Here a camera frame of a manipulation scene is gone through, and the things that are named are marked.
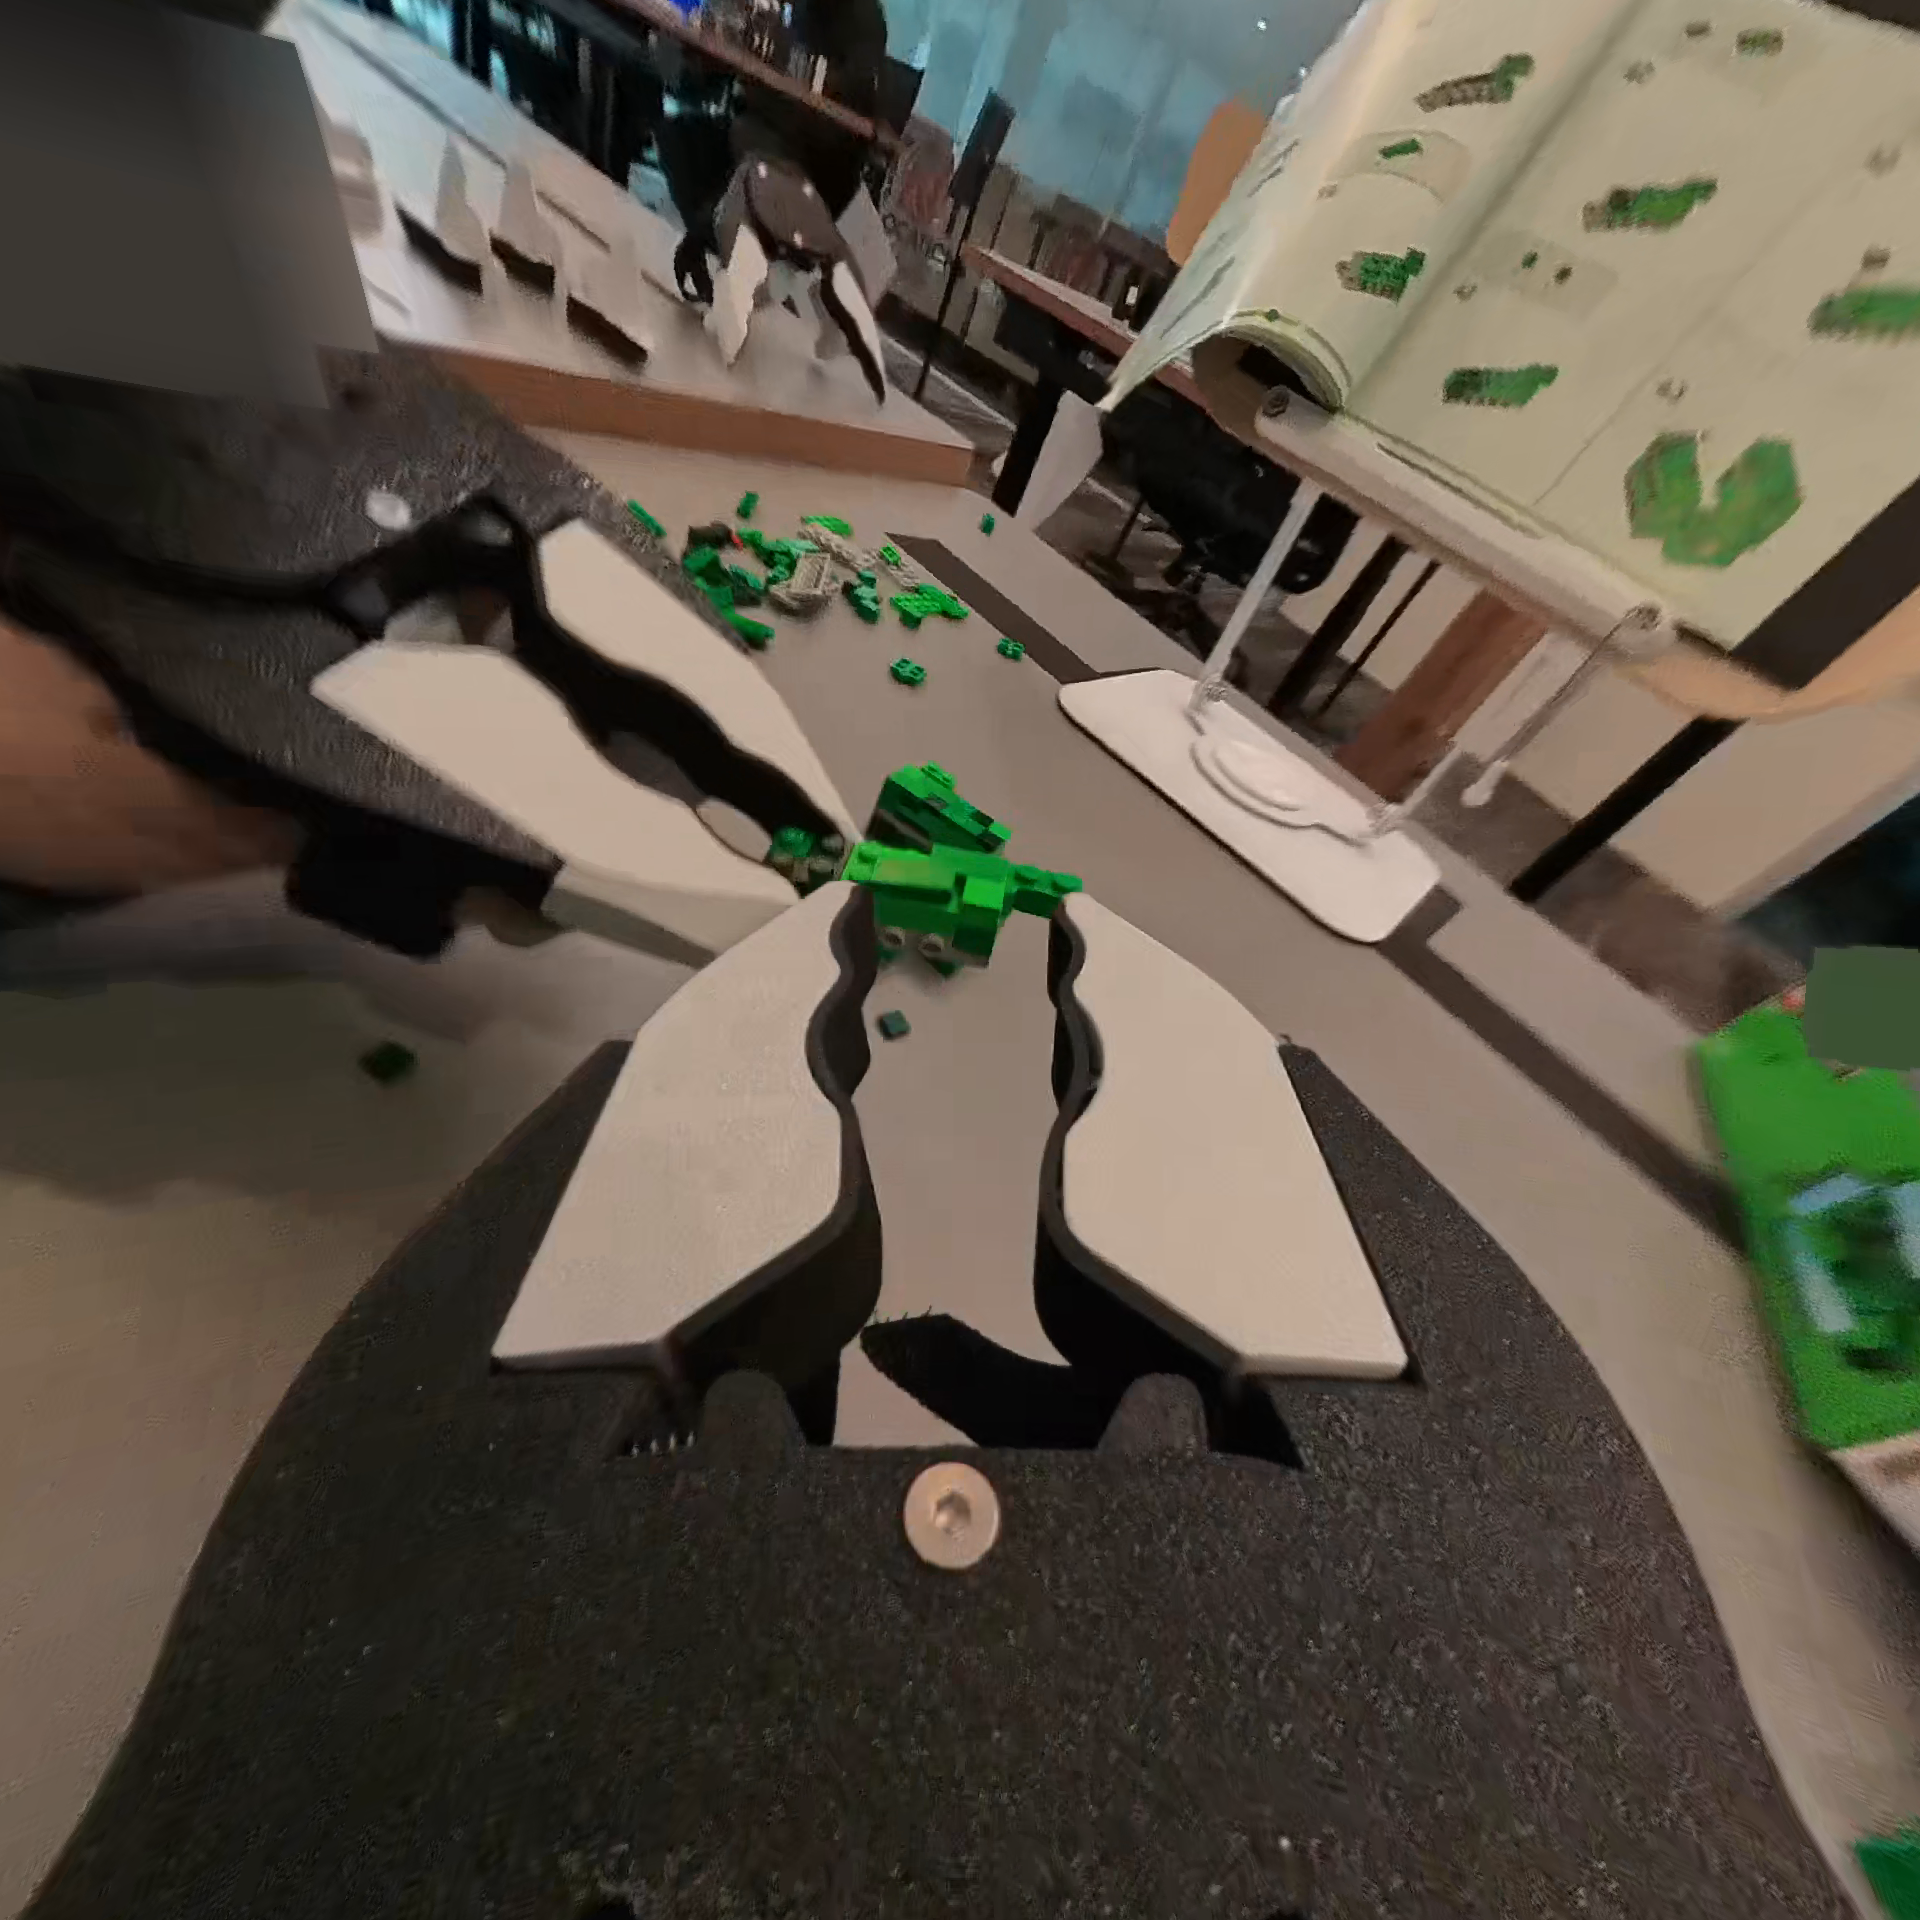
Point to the green printed box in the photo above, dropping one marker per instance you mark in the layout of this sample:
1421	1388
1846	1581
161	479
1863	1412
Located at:
1822	1201

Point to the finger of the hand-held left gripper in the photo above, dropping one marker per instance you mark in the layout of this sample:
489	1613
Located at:
675	645
510	751

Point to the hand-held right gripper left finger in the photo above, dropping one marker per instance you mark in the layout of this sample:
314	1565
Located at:
704	1170

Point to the black office chair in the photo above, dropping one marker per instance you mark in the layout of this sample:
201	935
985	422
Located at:
1214	481

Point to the small green brick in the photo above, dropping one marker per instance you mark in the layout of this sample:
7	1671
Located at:
386	1061

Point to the wooden-edged white table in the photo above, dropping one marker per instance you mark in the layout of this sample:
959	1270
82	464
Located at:
525	322

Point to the green brick assembly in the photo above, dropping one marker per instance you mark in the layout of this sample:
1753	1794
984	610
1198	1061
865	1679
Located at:
938	878

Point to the white book stand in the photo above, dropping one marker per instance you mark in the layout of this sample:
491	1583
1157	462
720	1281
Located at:
1290	810

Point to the pile of loose green bricks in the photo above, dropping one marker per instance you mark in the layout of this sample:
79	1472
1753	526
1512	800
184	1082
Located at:
779	578

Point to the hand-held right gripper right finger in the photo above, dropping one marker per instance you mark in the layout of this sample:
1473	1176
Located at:
1214	1185

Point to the person's left hand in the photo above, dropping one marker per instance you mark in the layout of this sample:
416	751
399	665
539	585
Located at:
105	781

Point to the open instruction booklet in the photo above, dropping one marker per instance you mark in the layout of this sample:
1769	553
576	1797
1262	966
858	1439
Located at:
1575	270

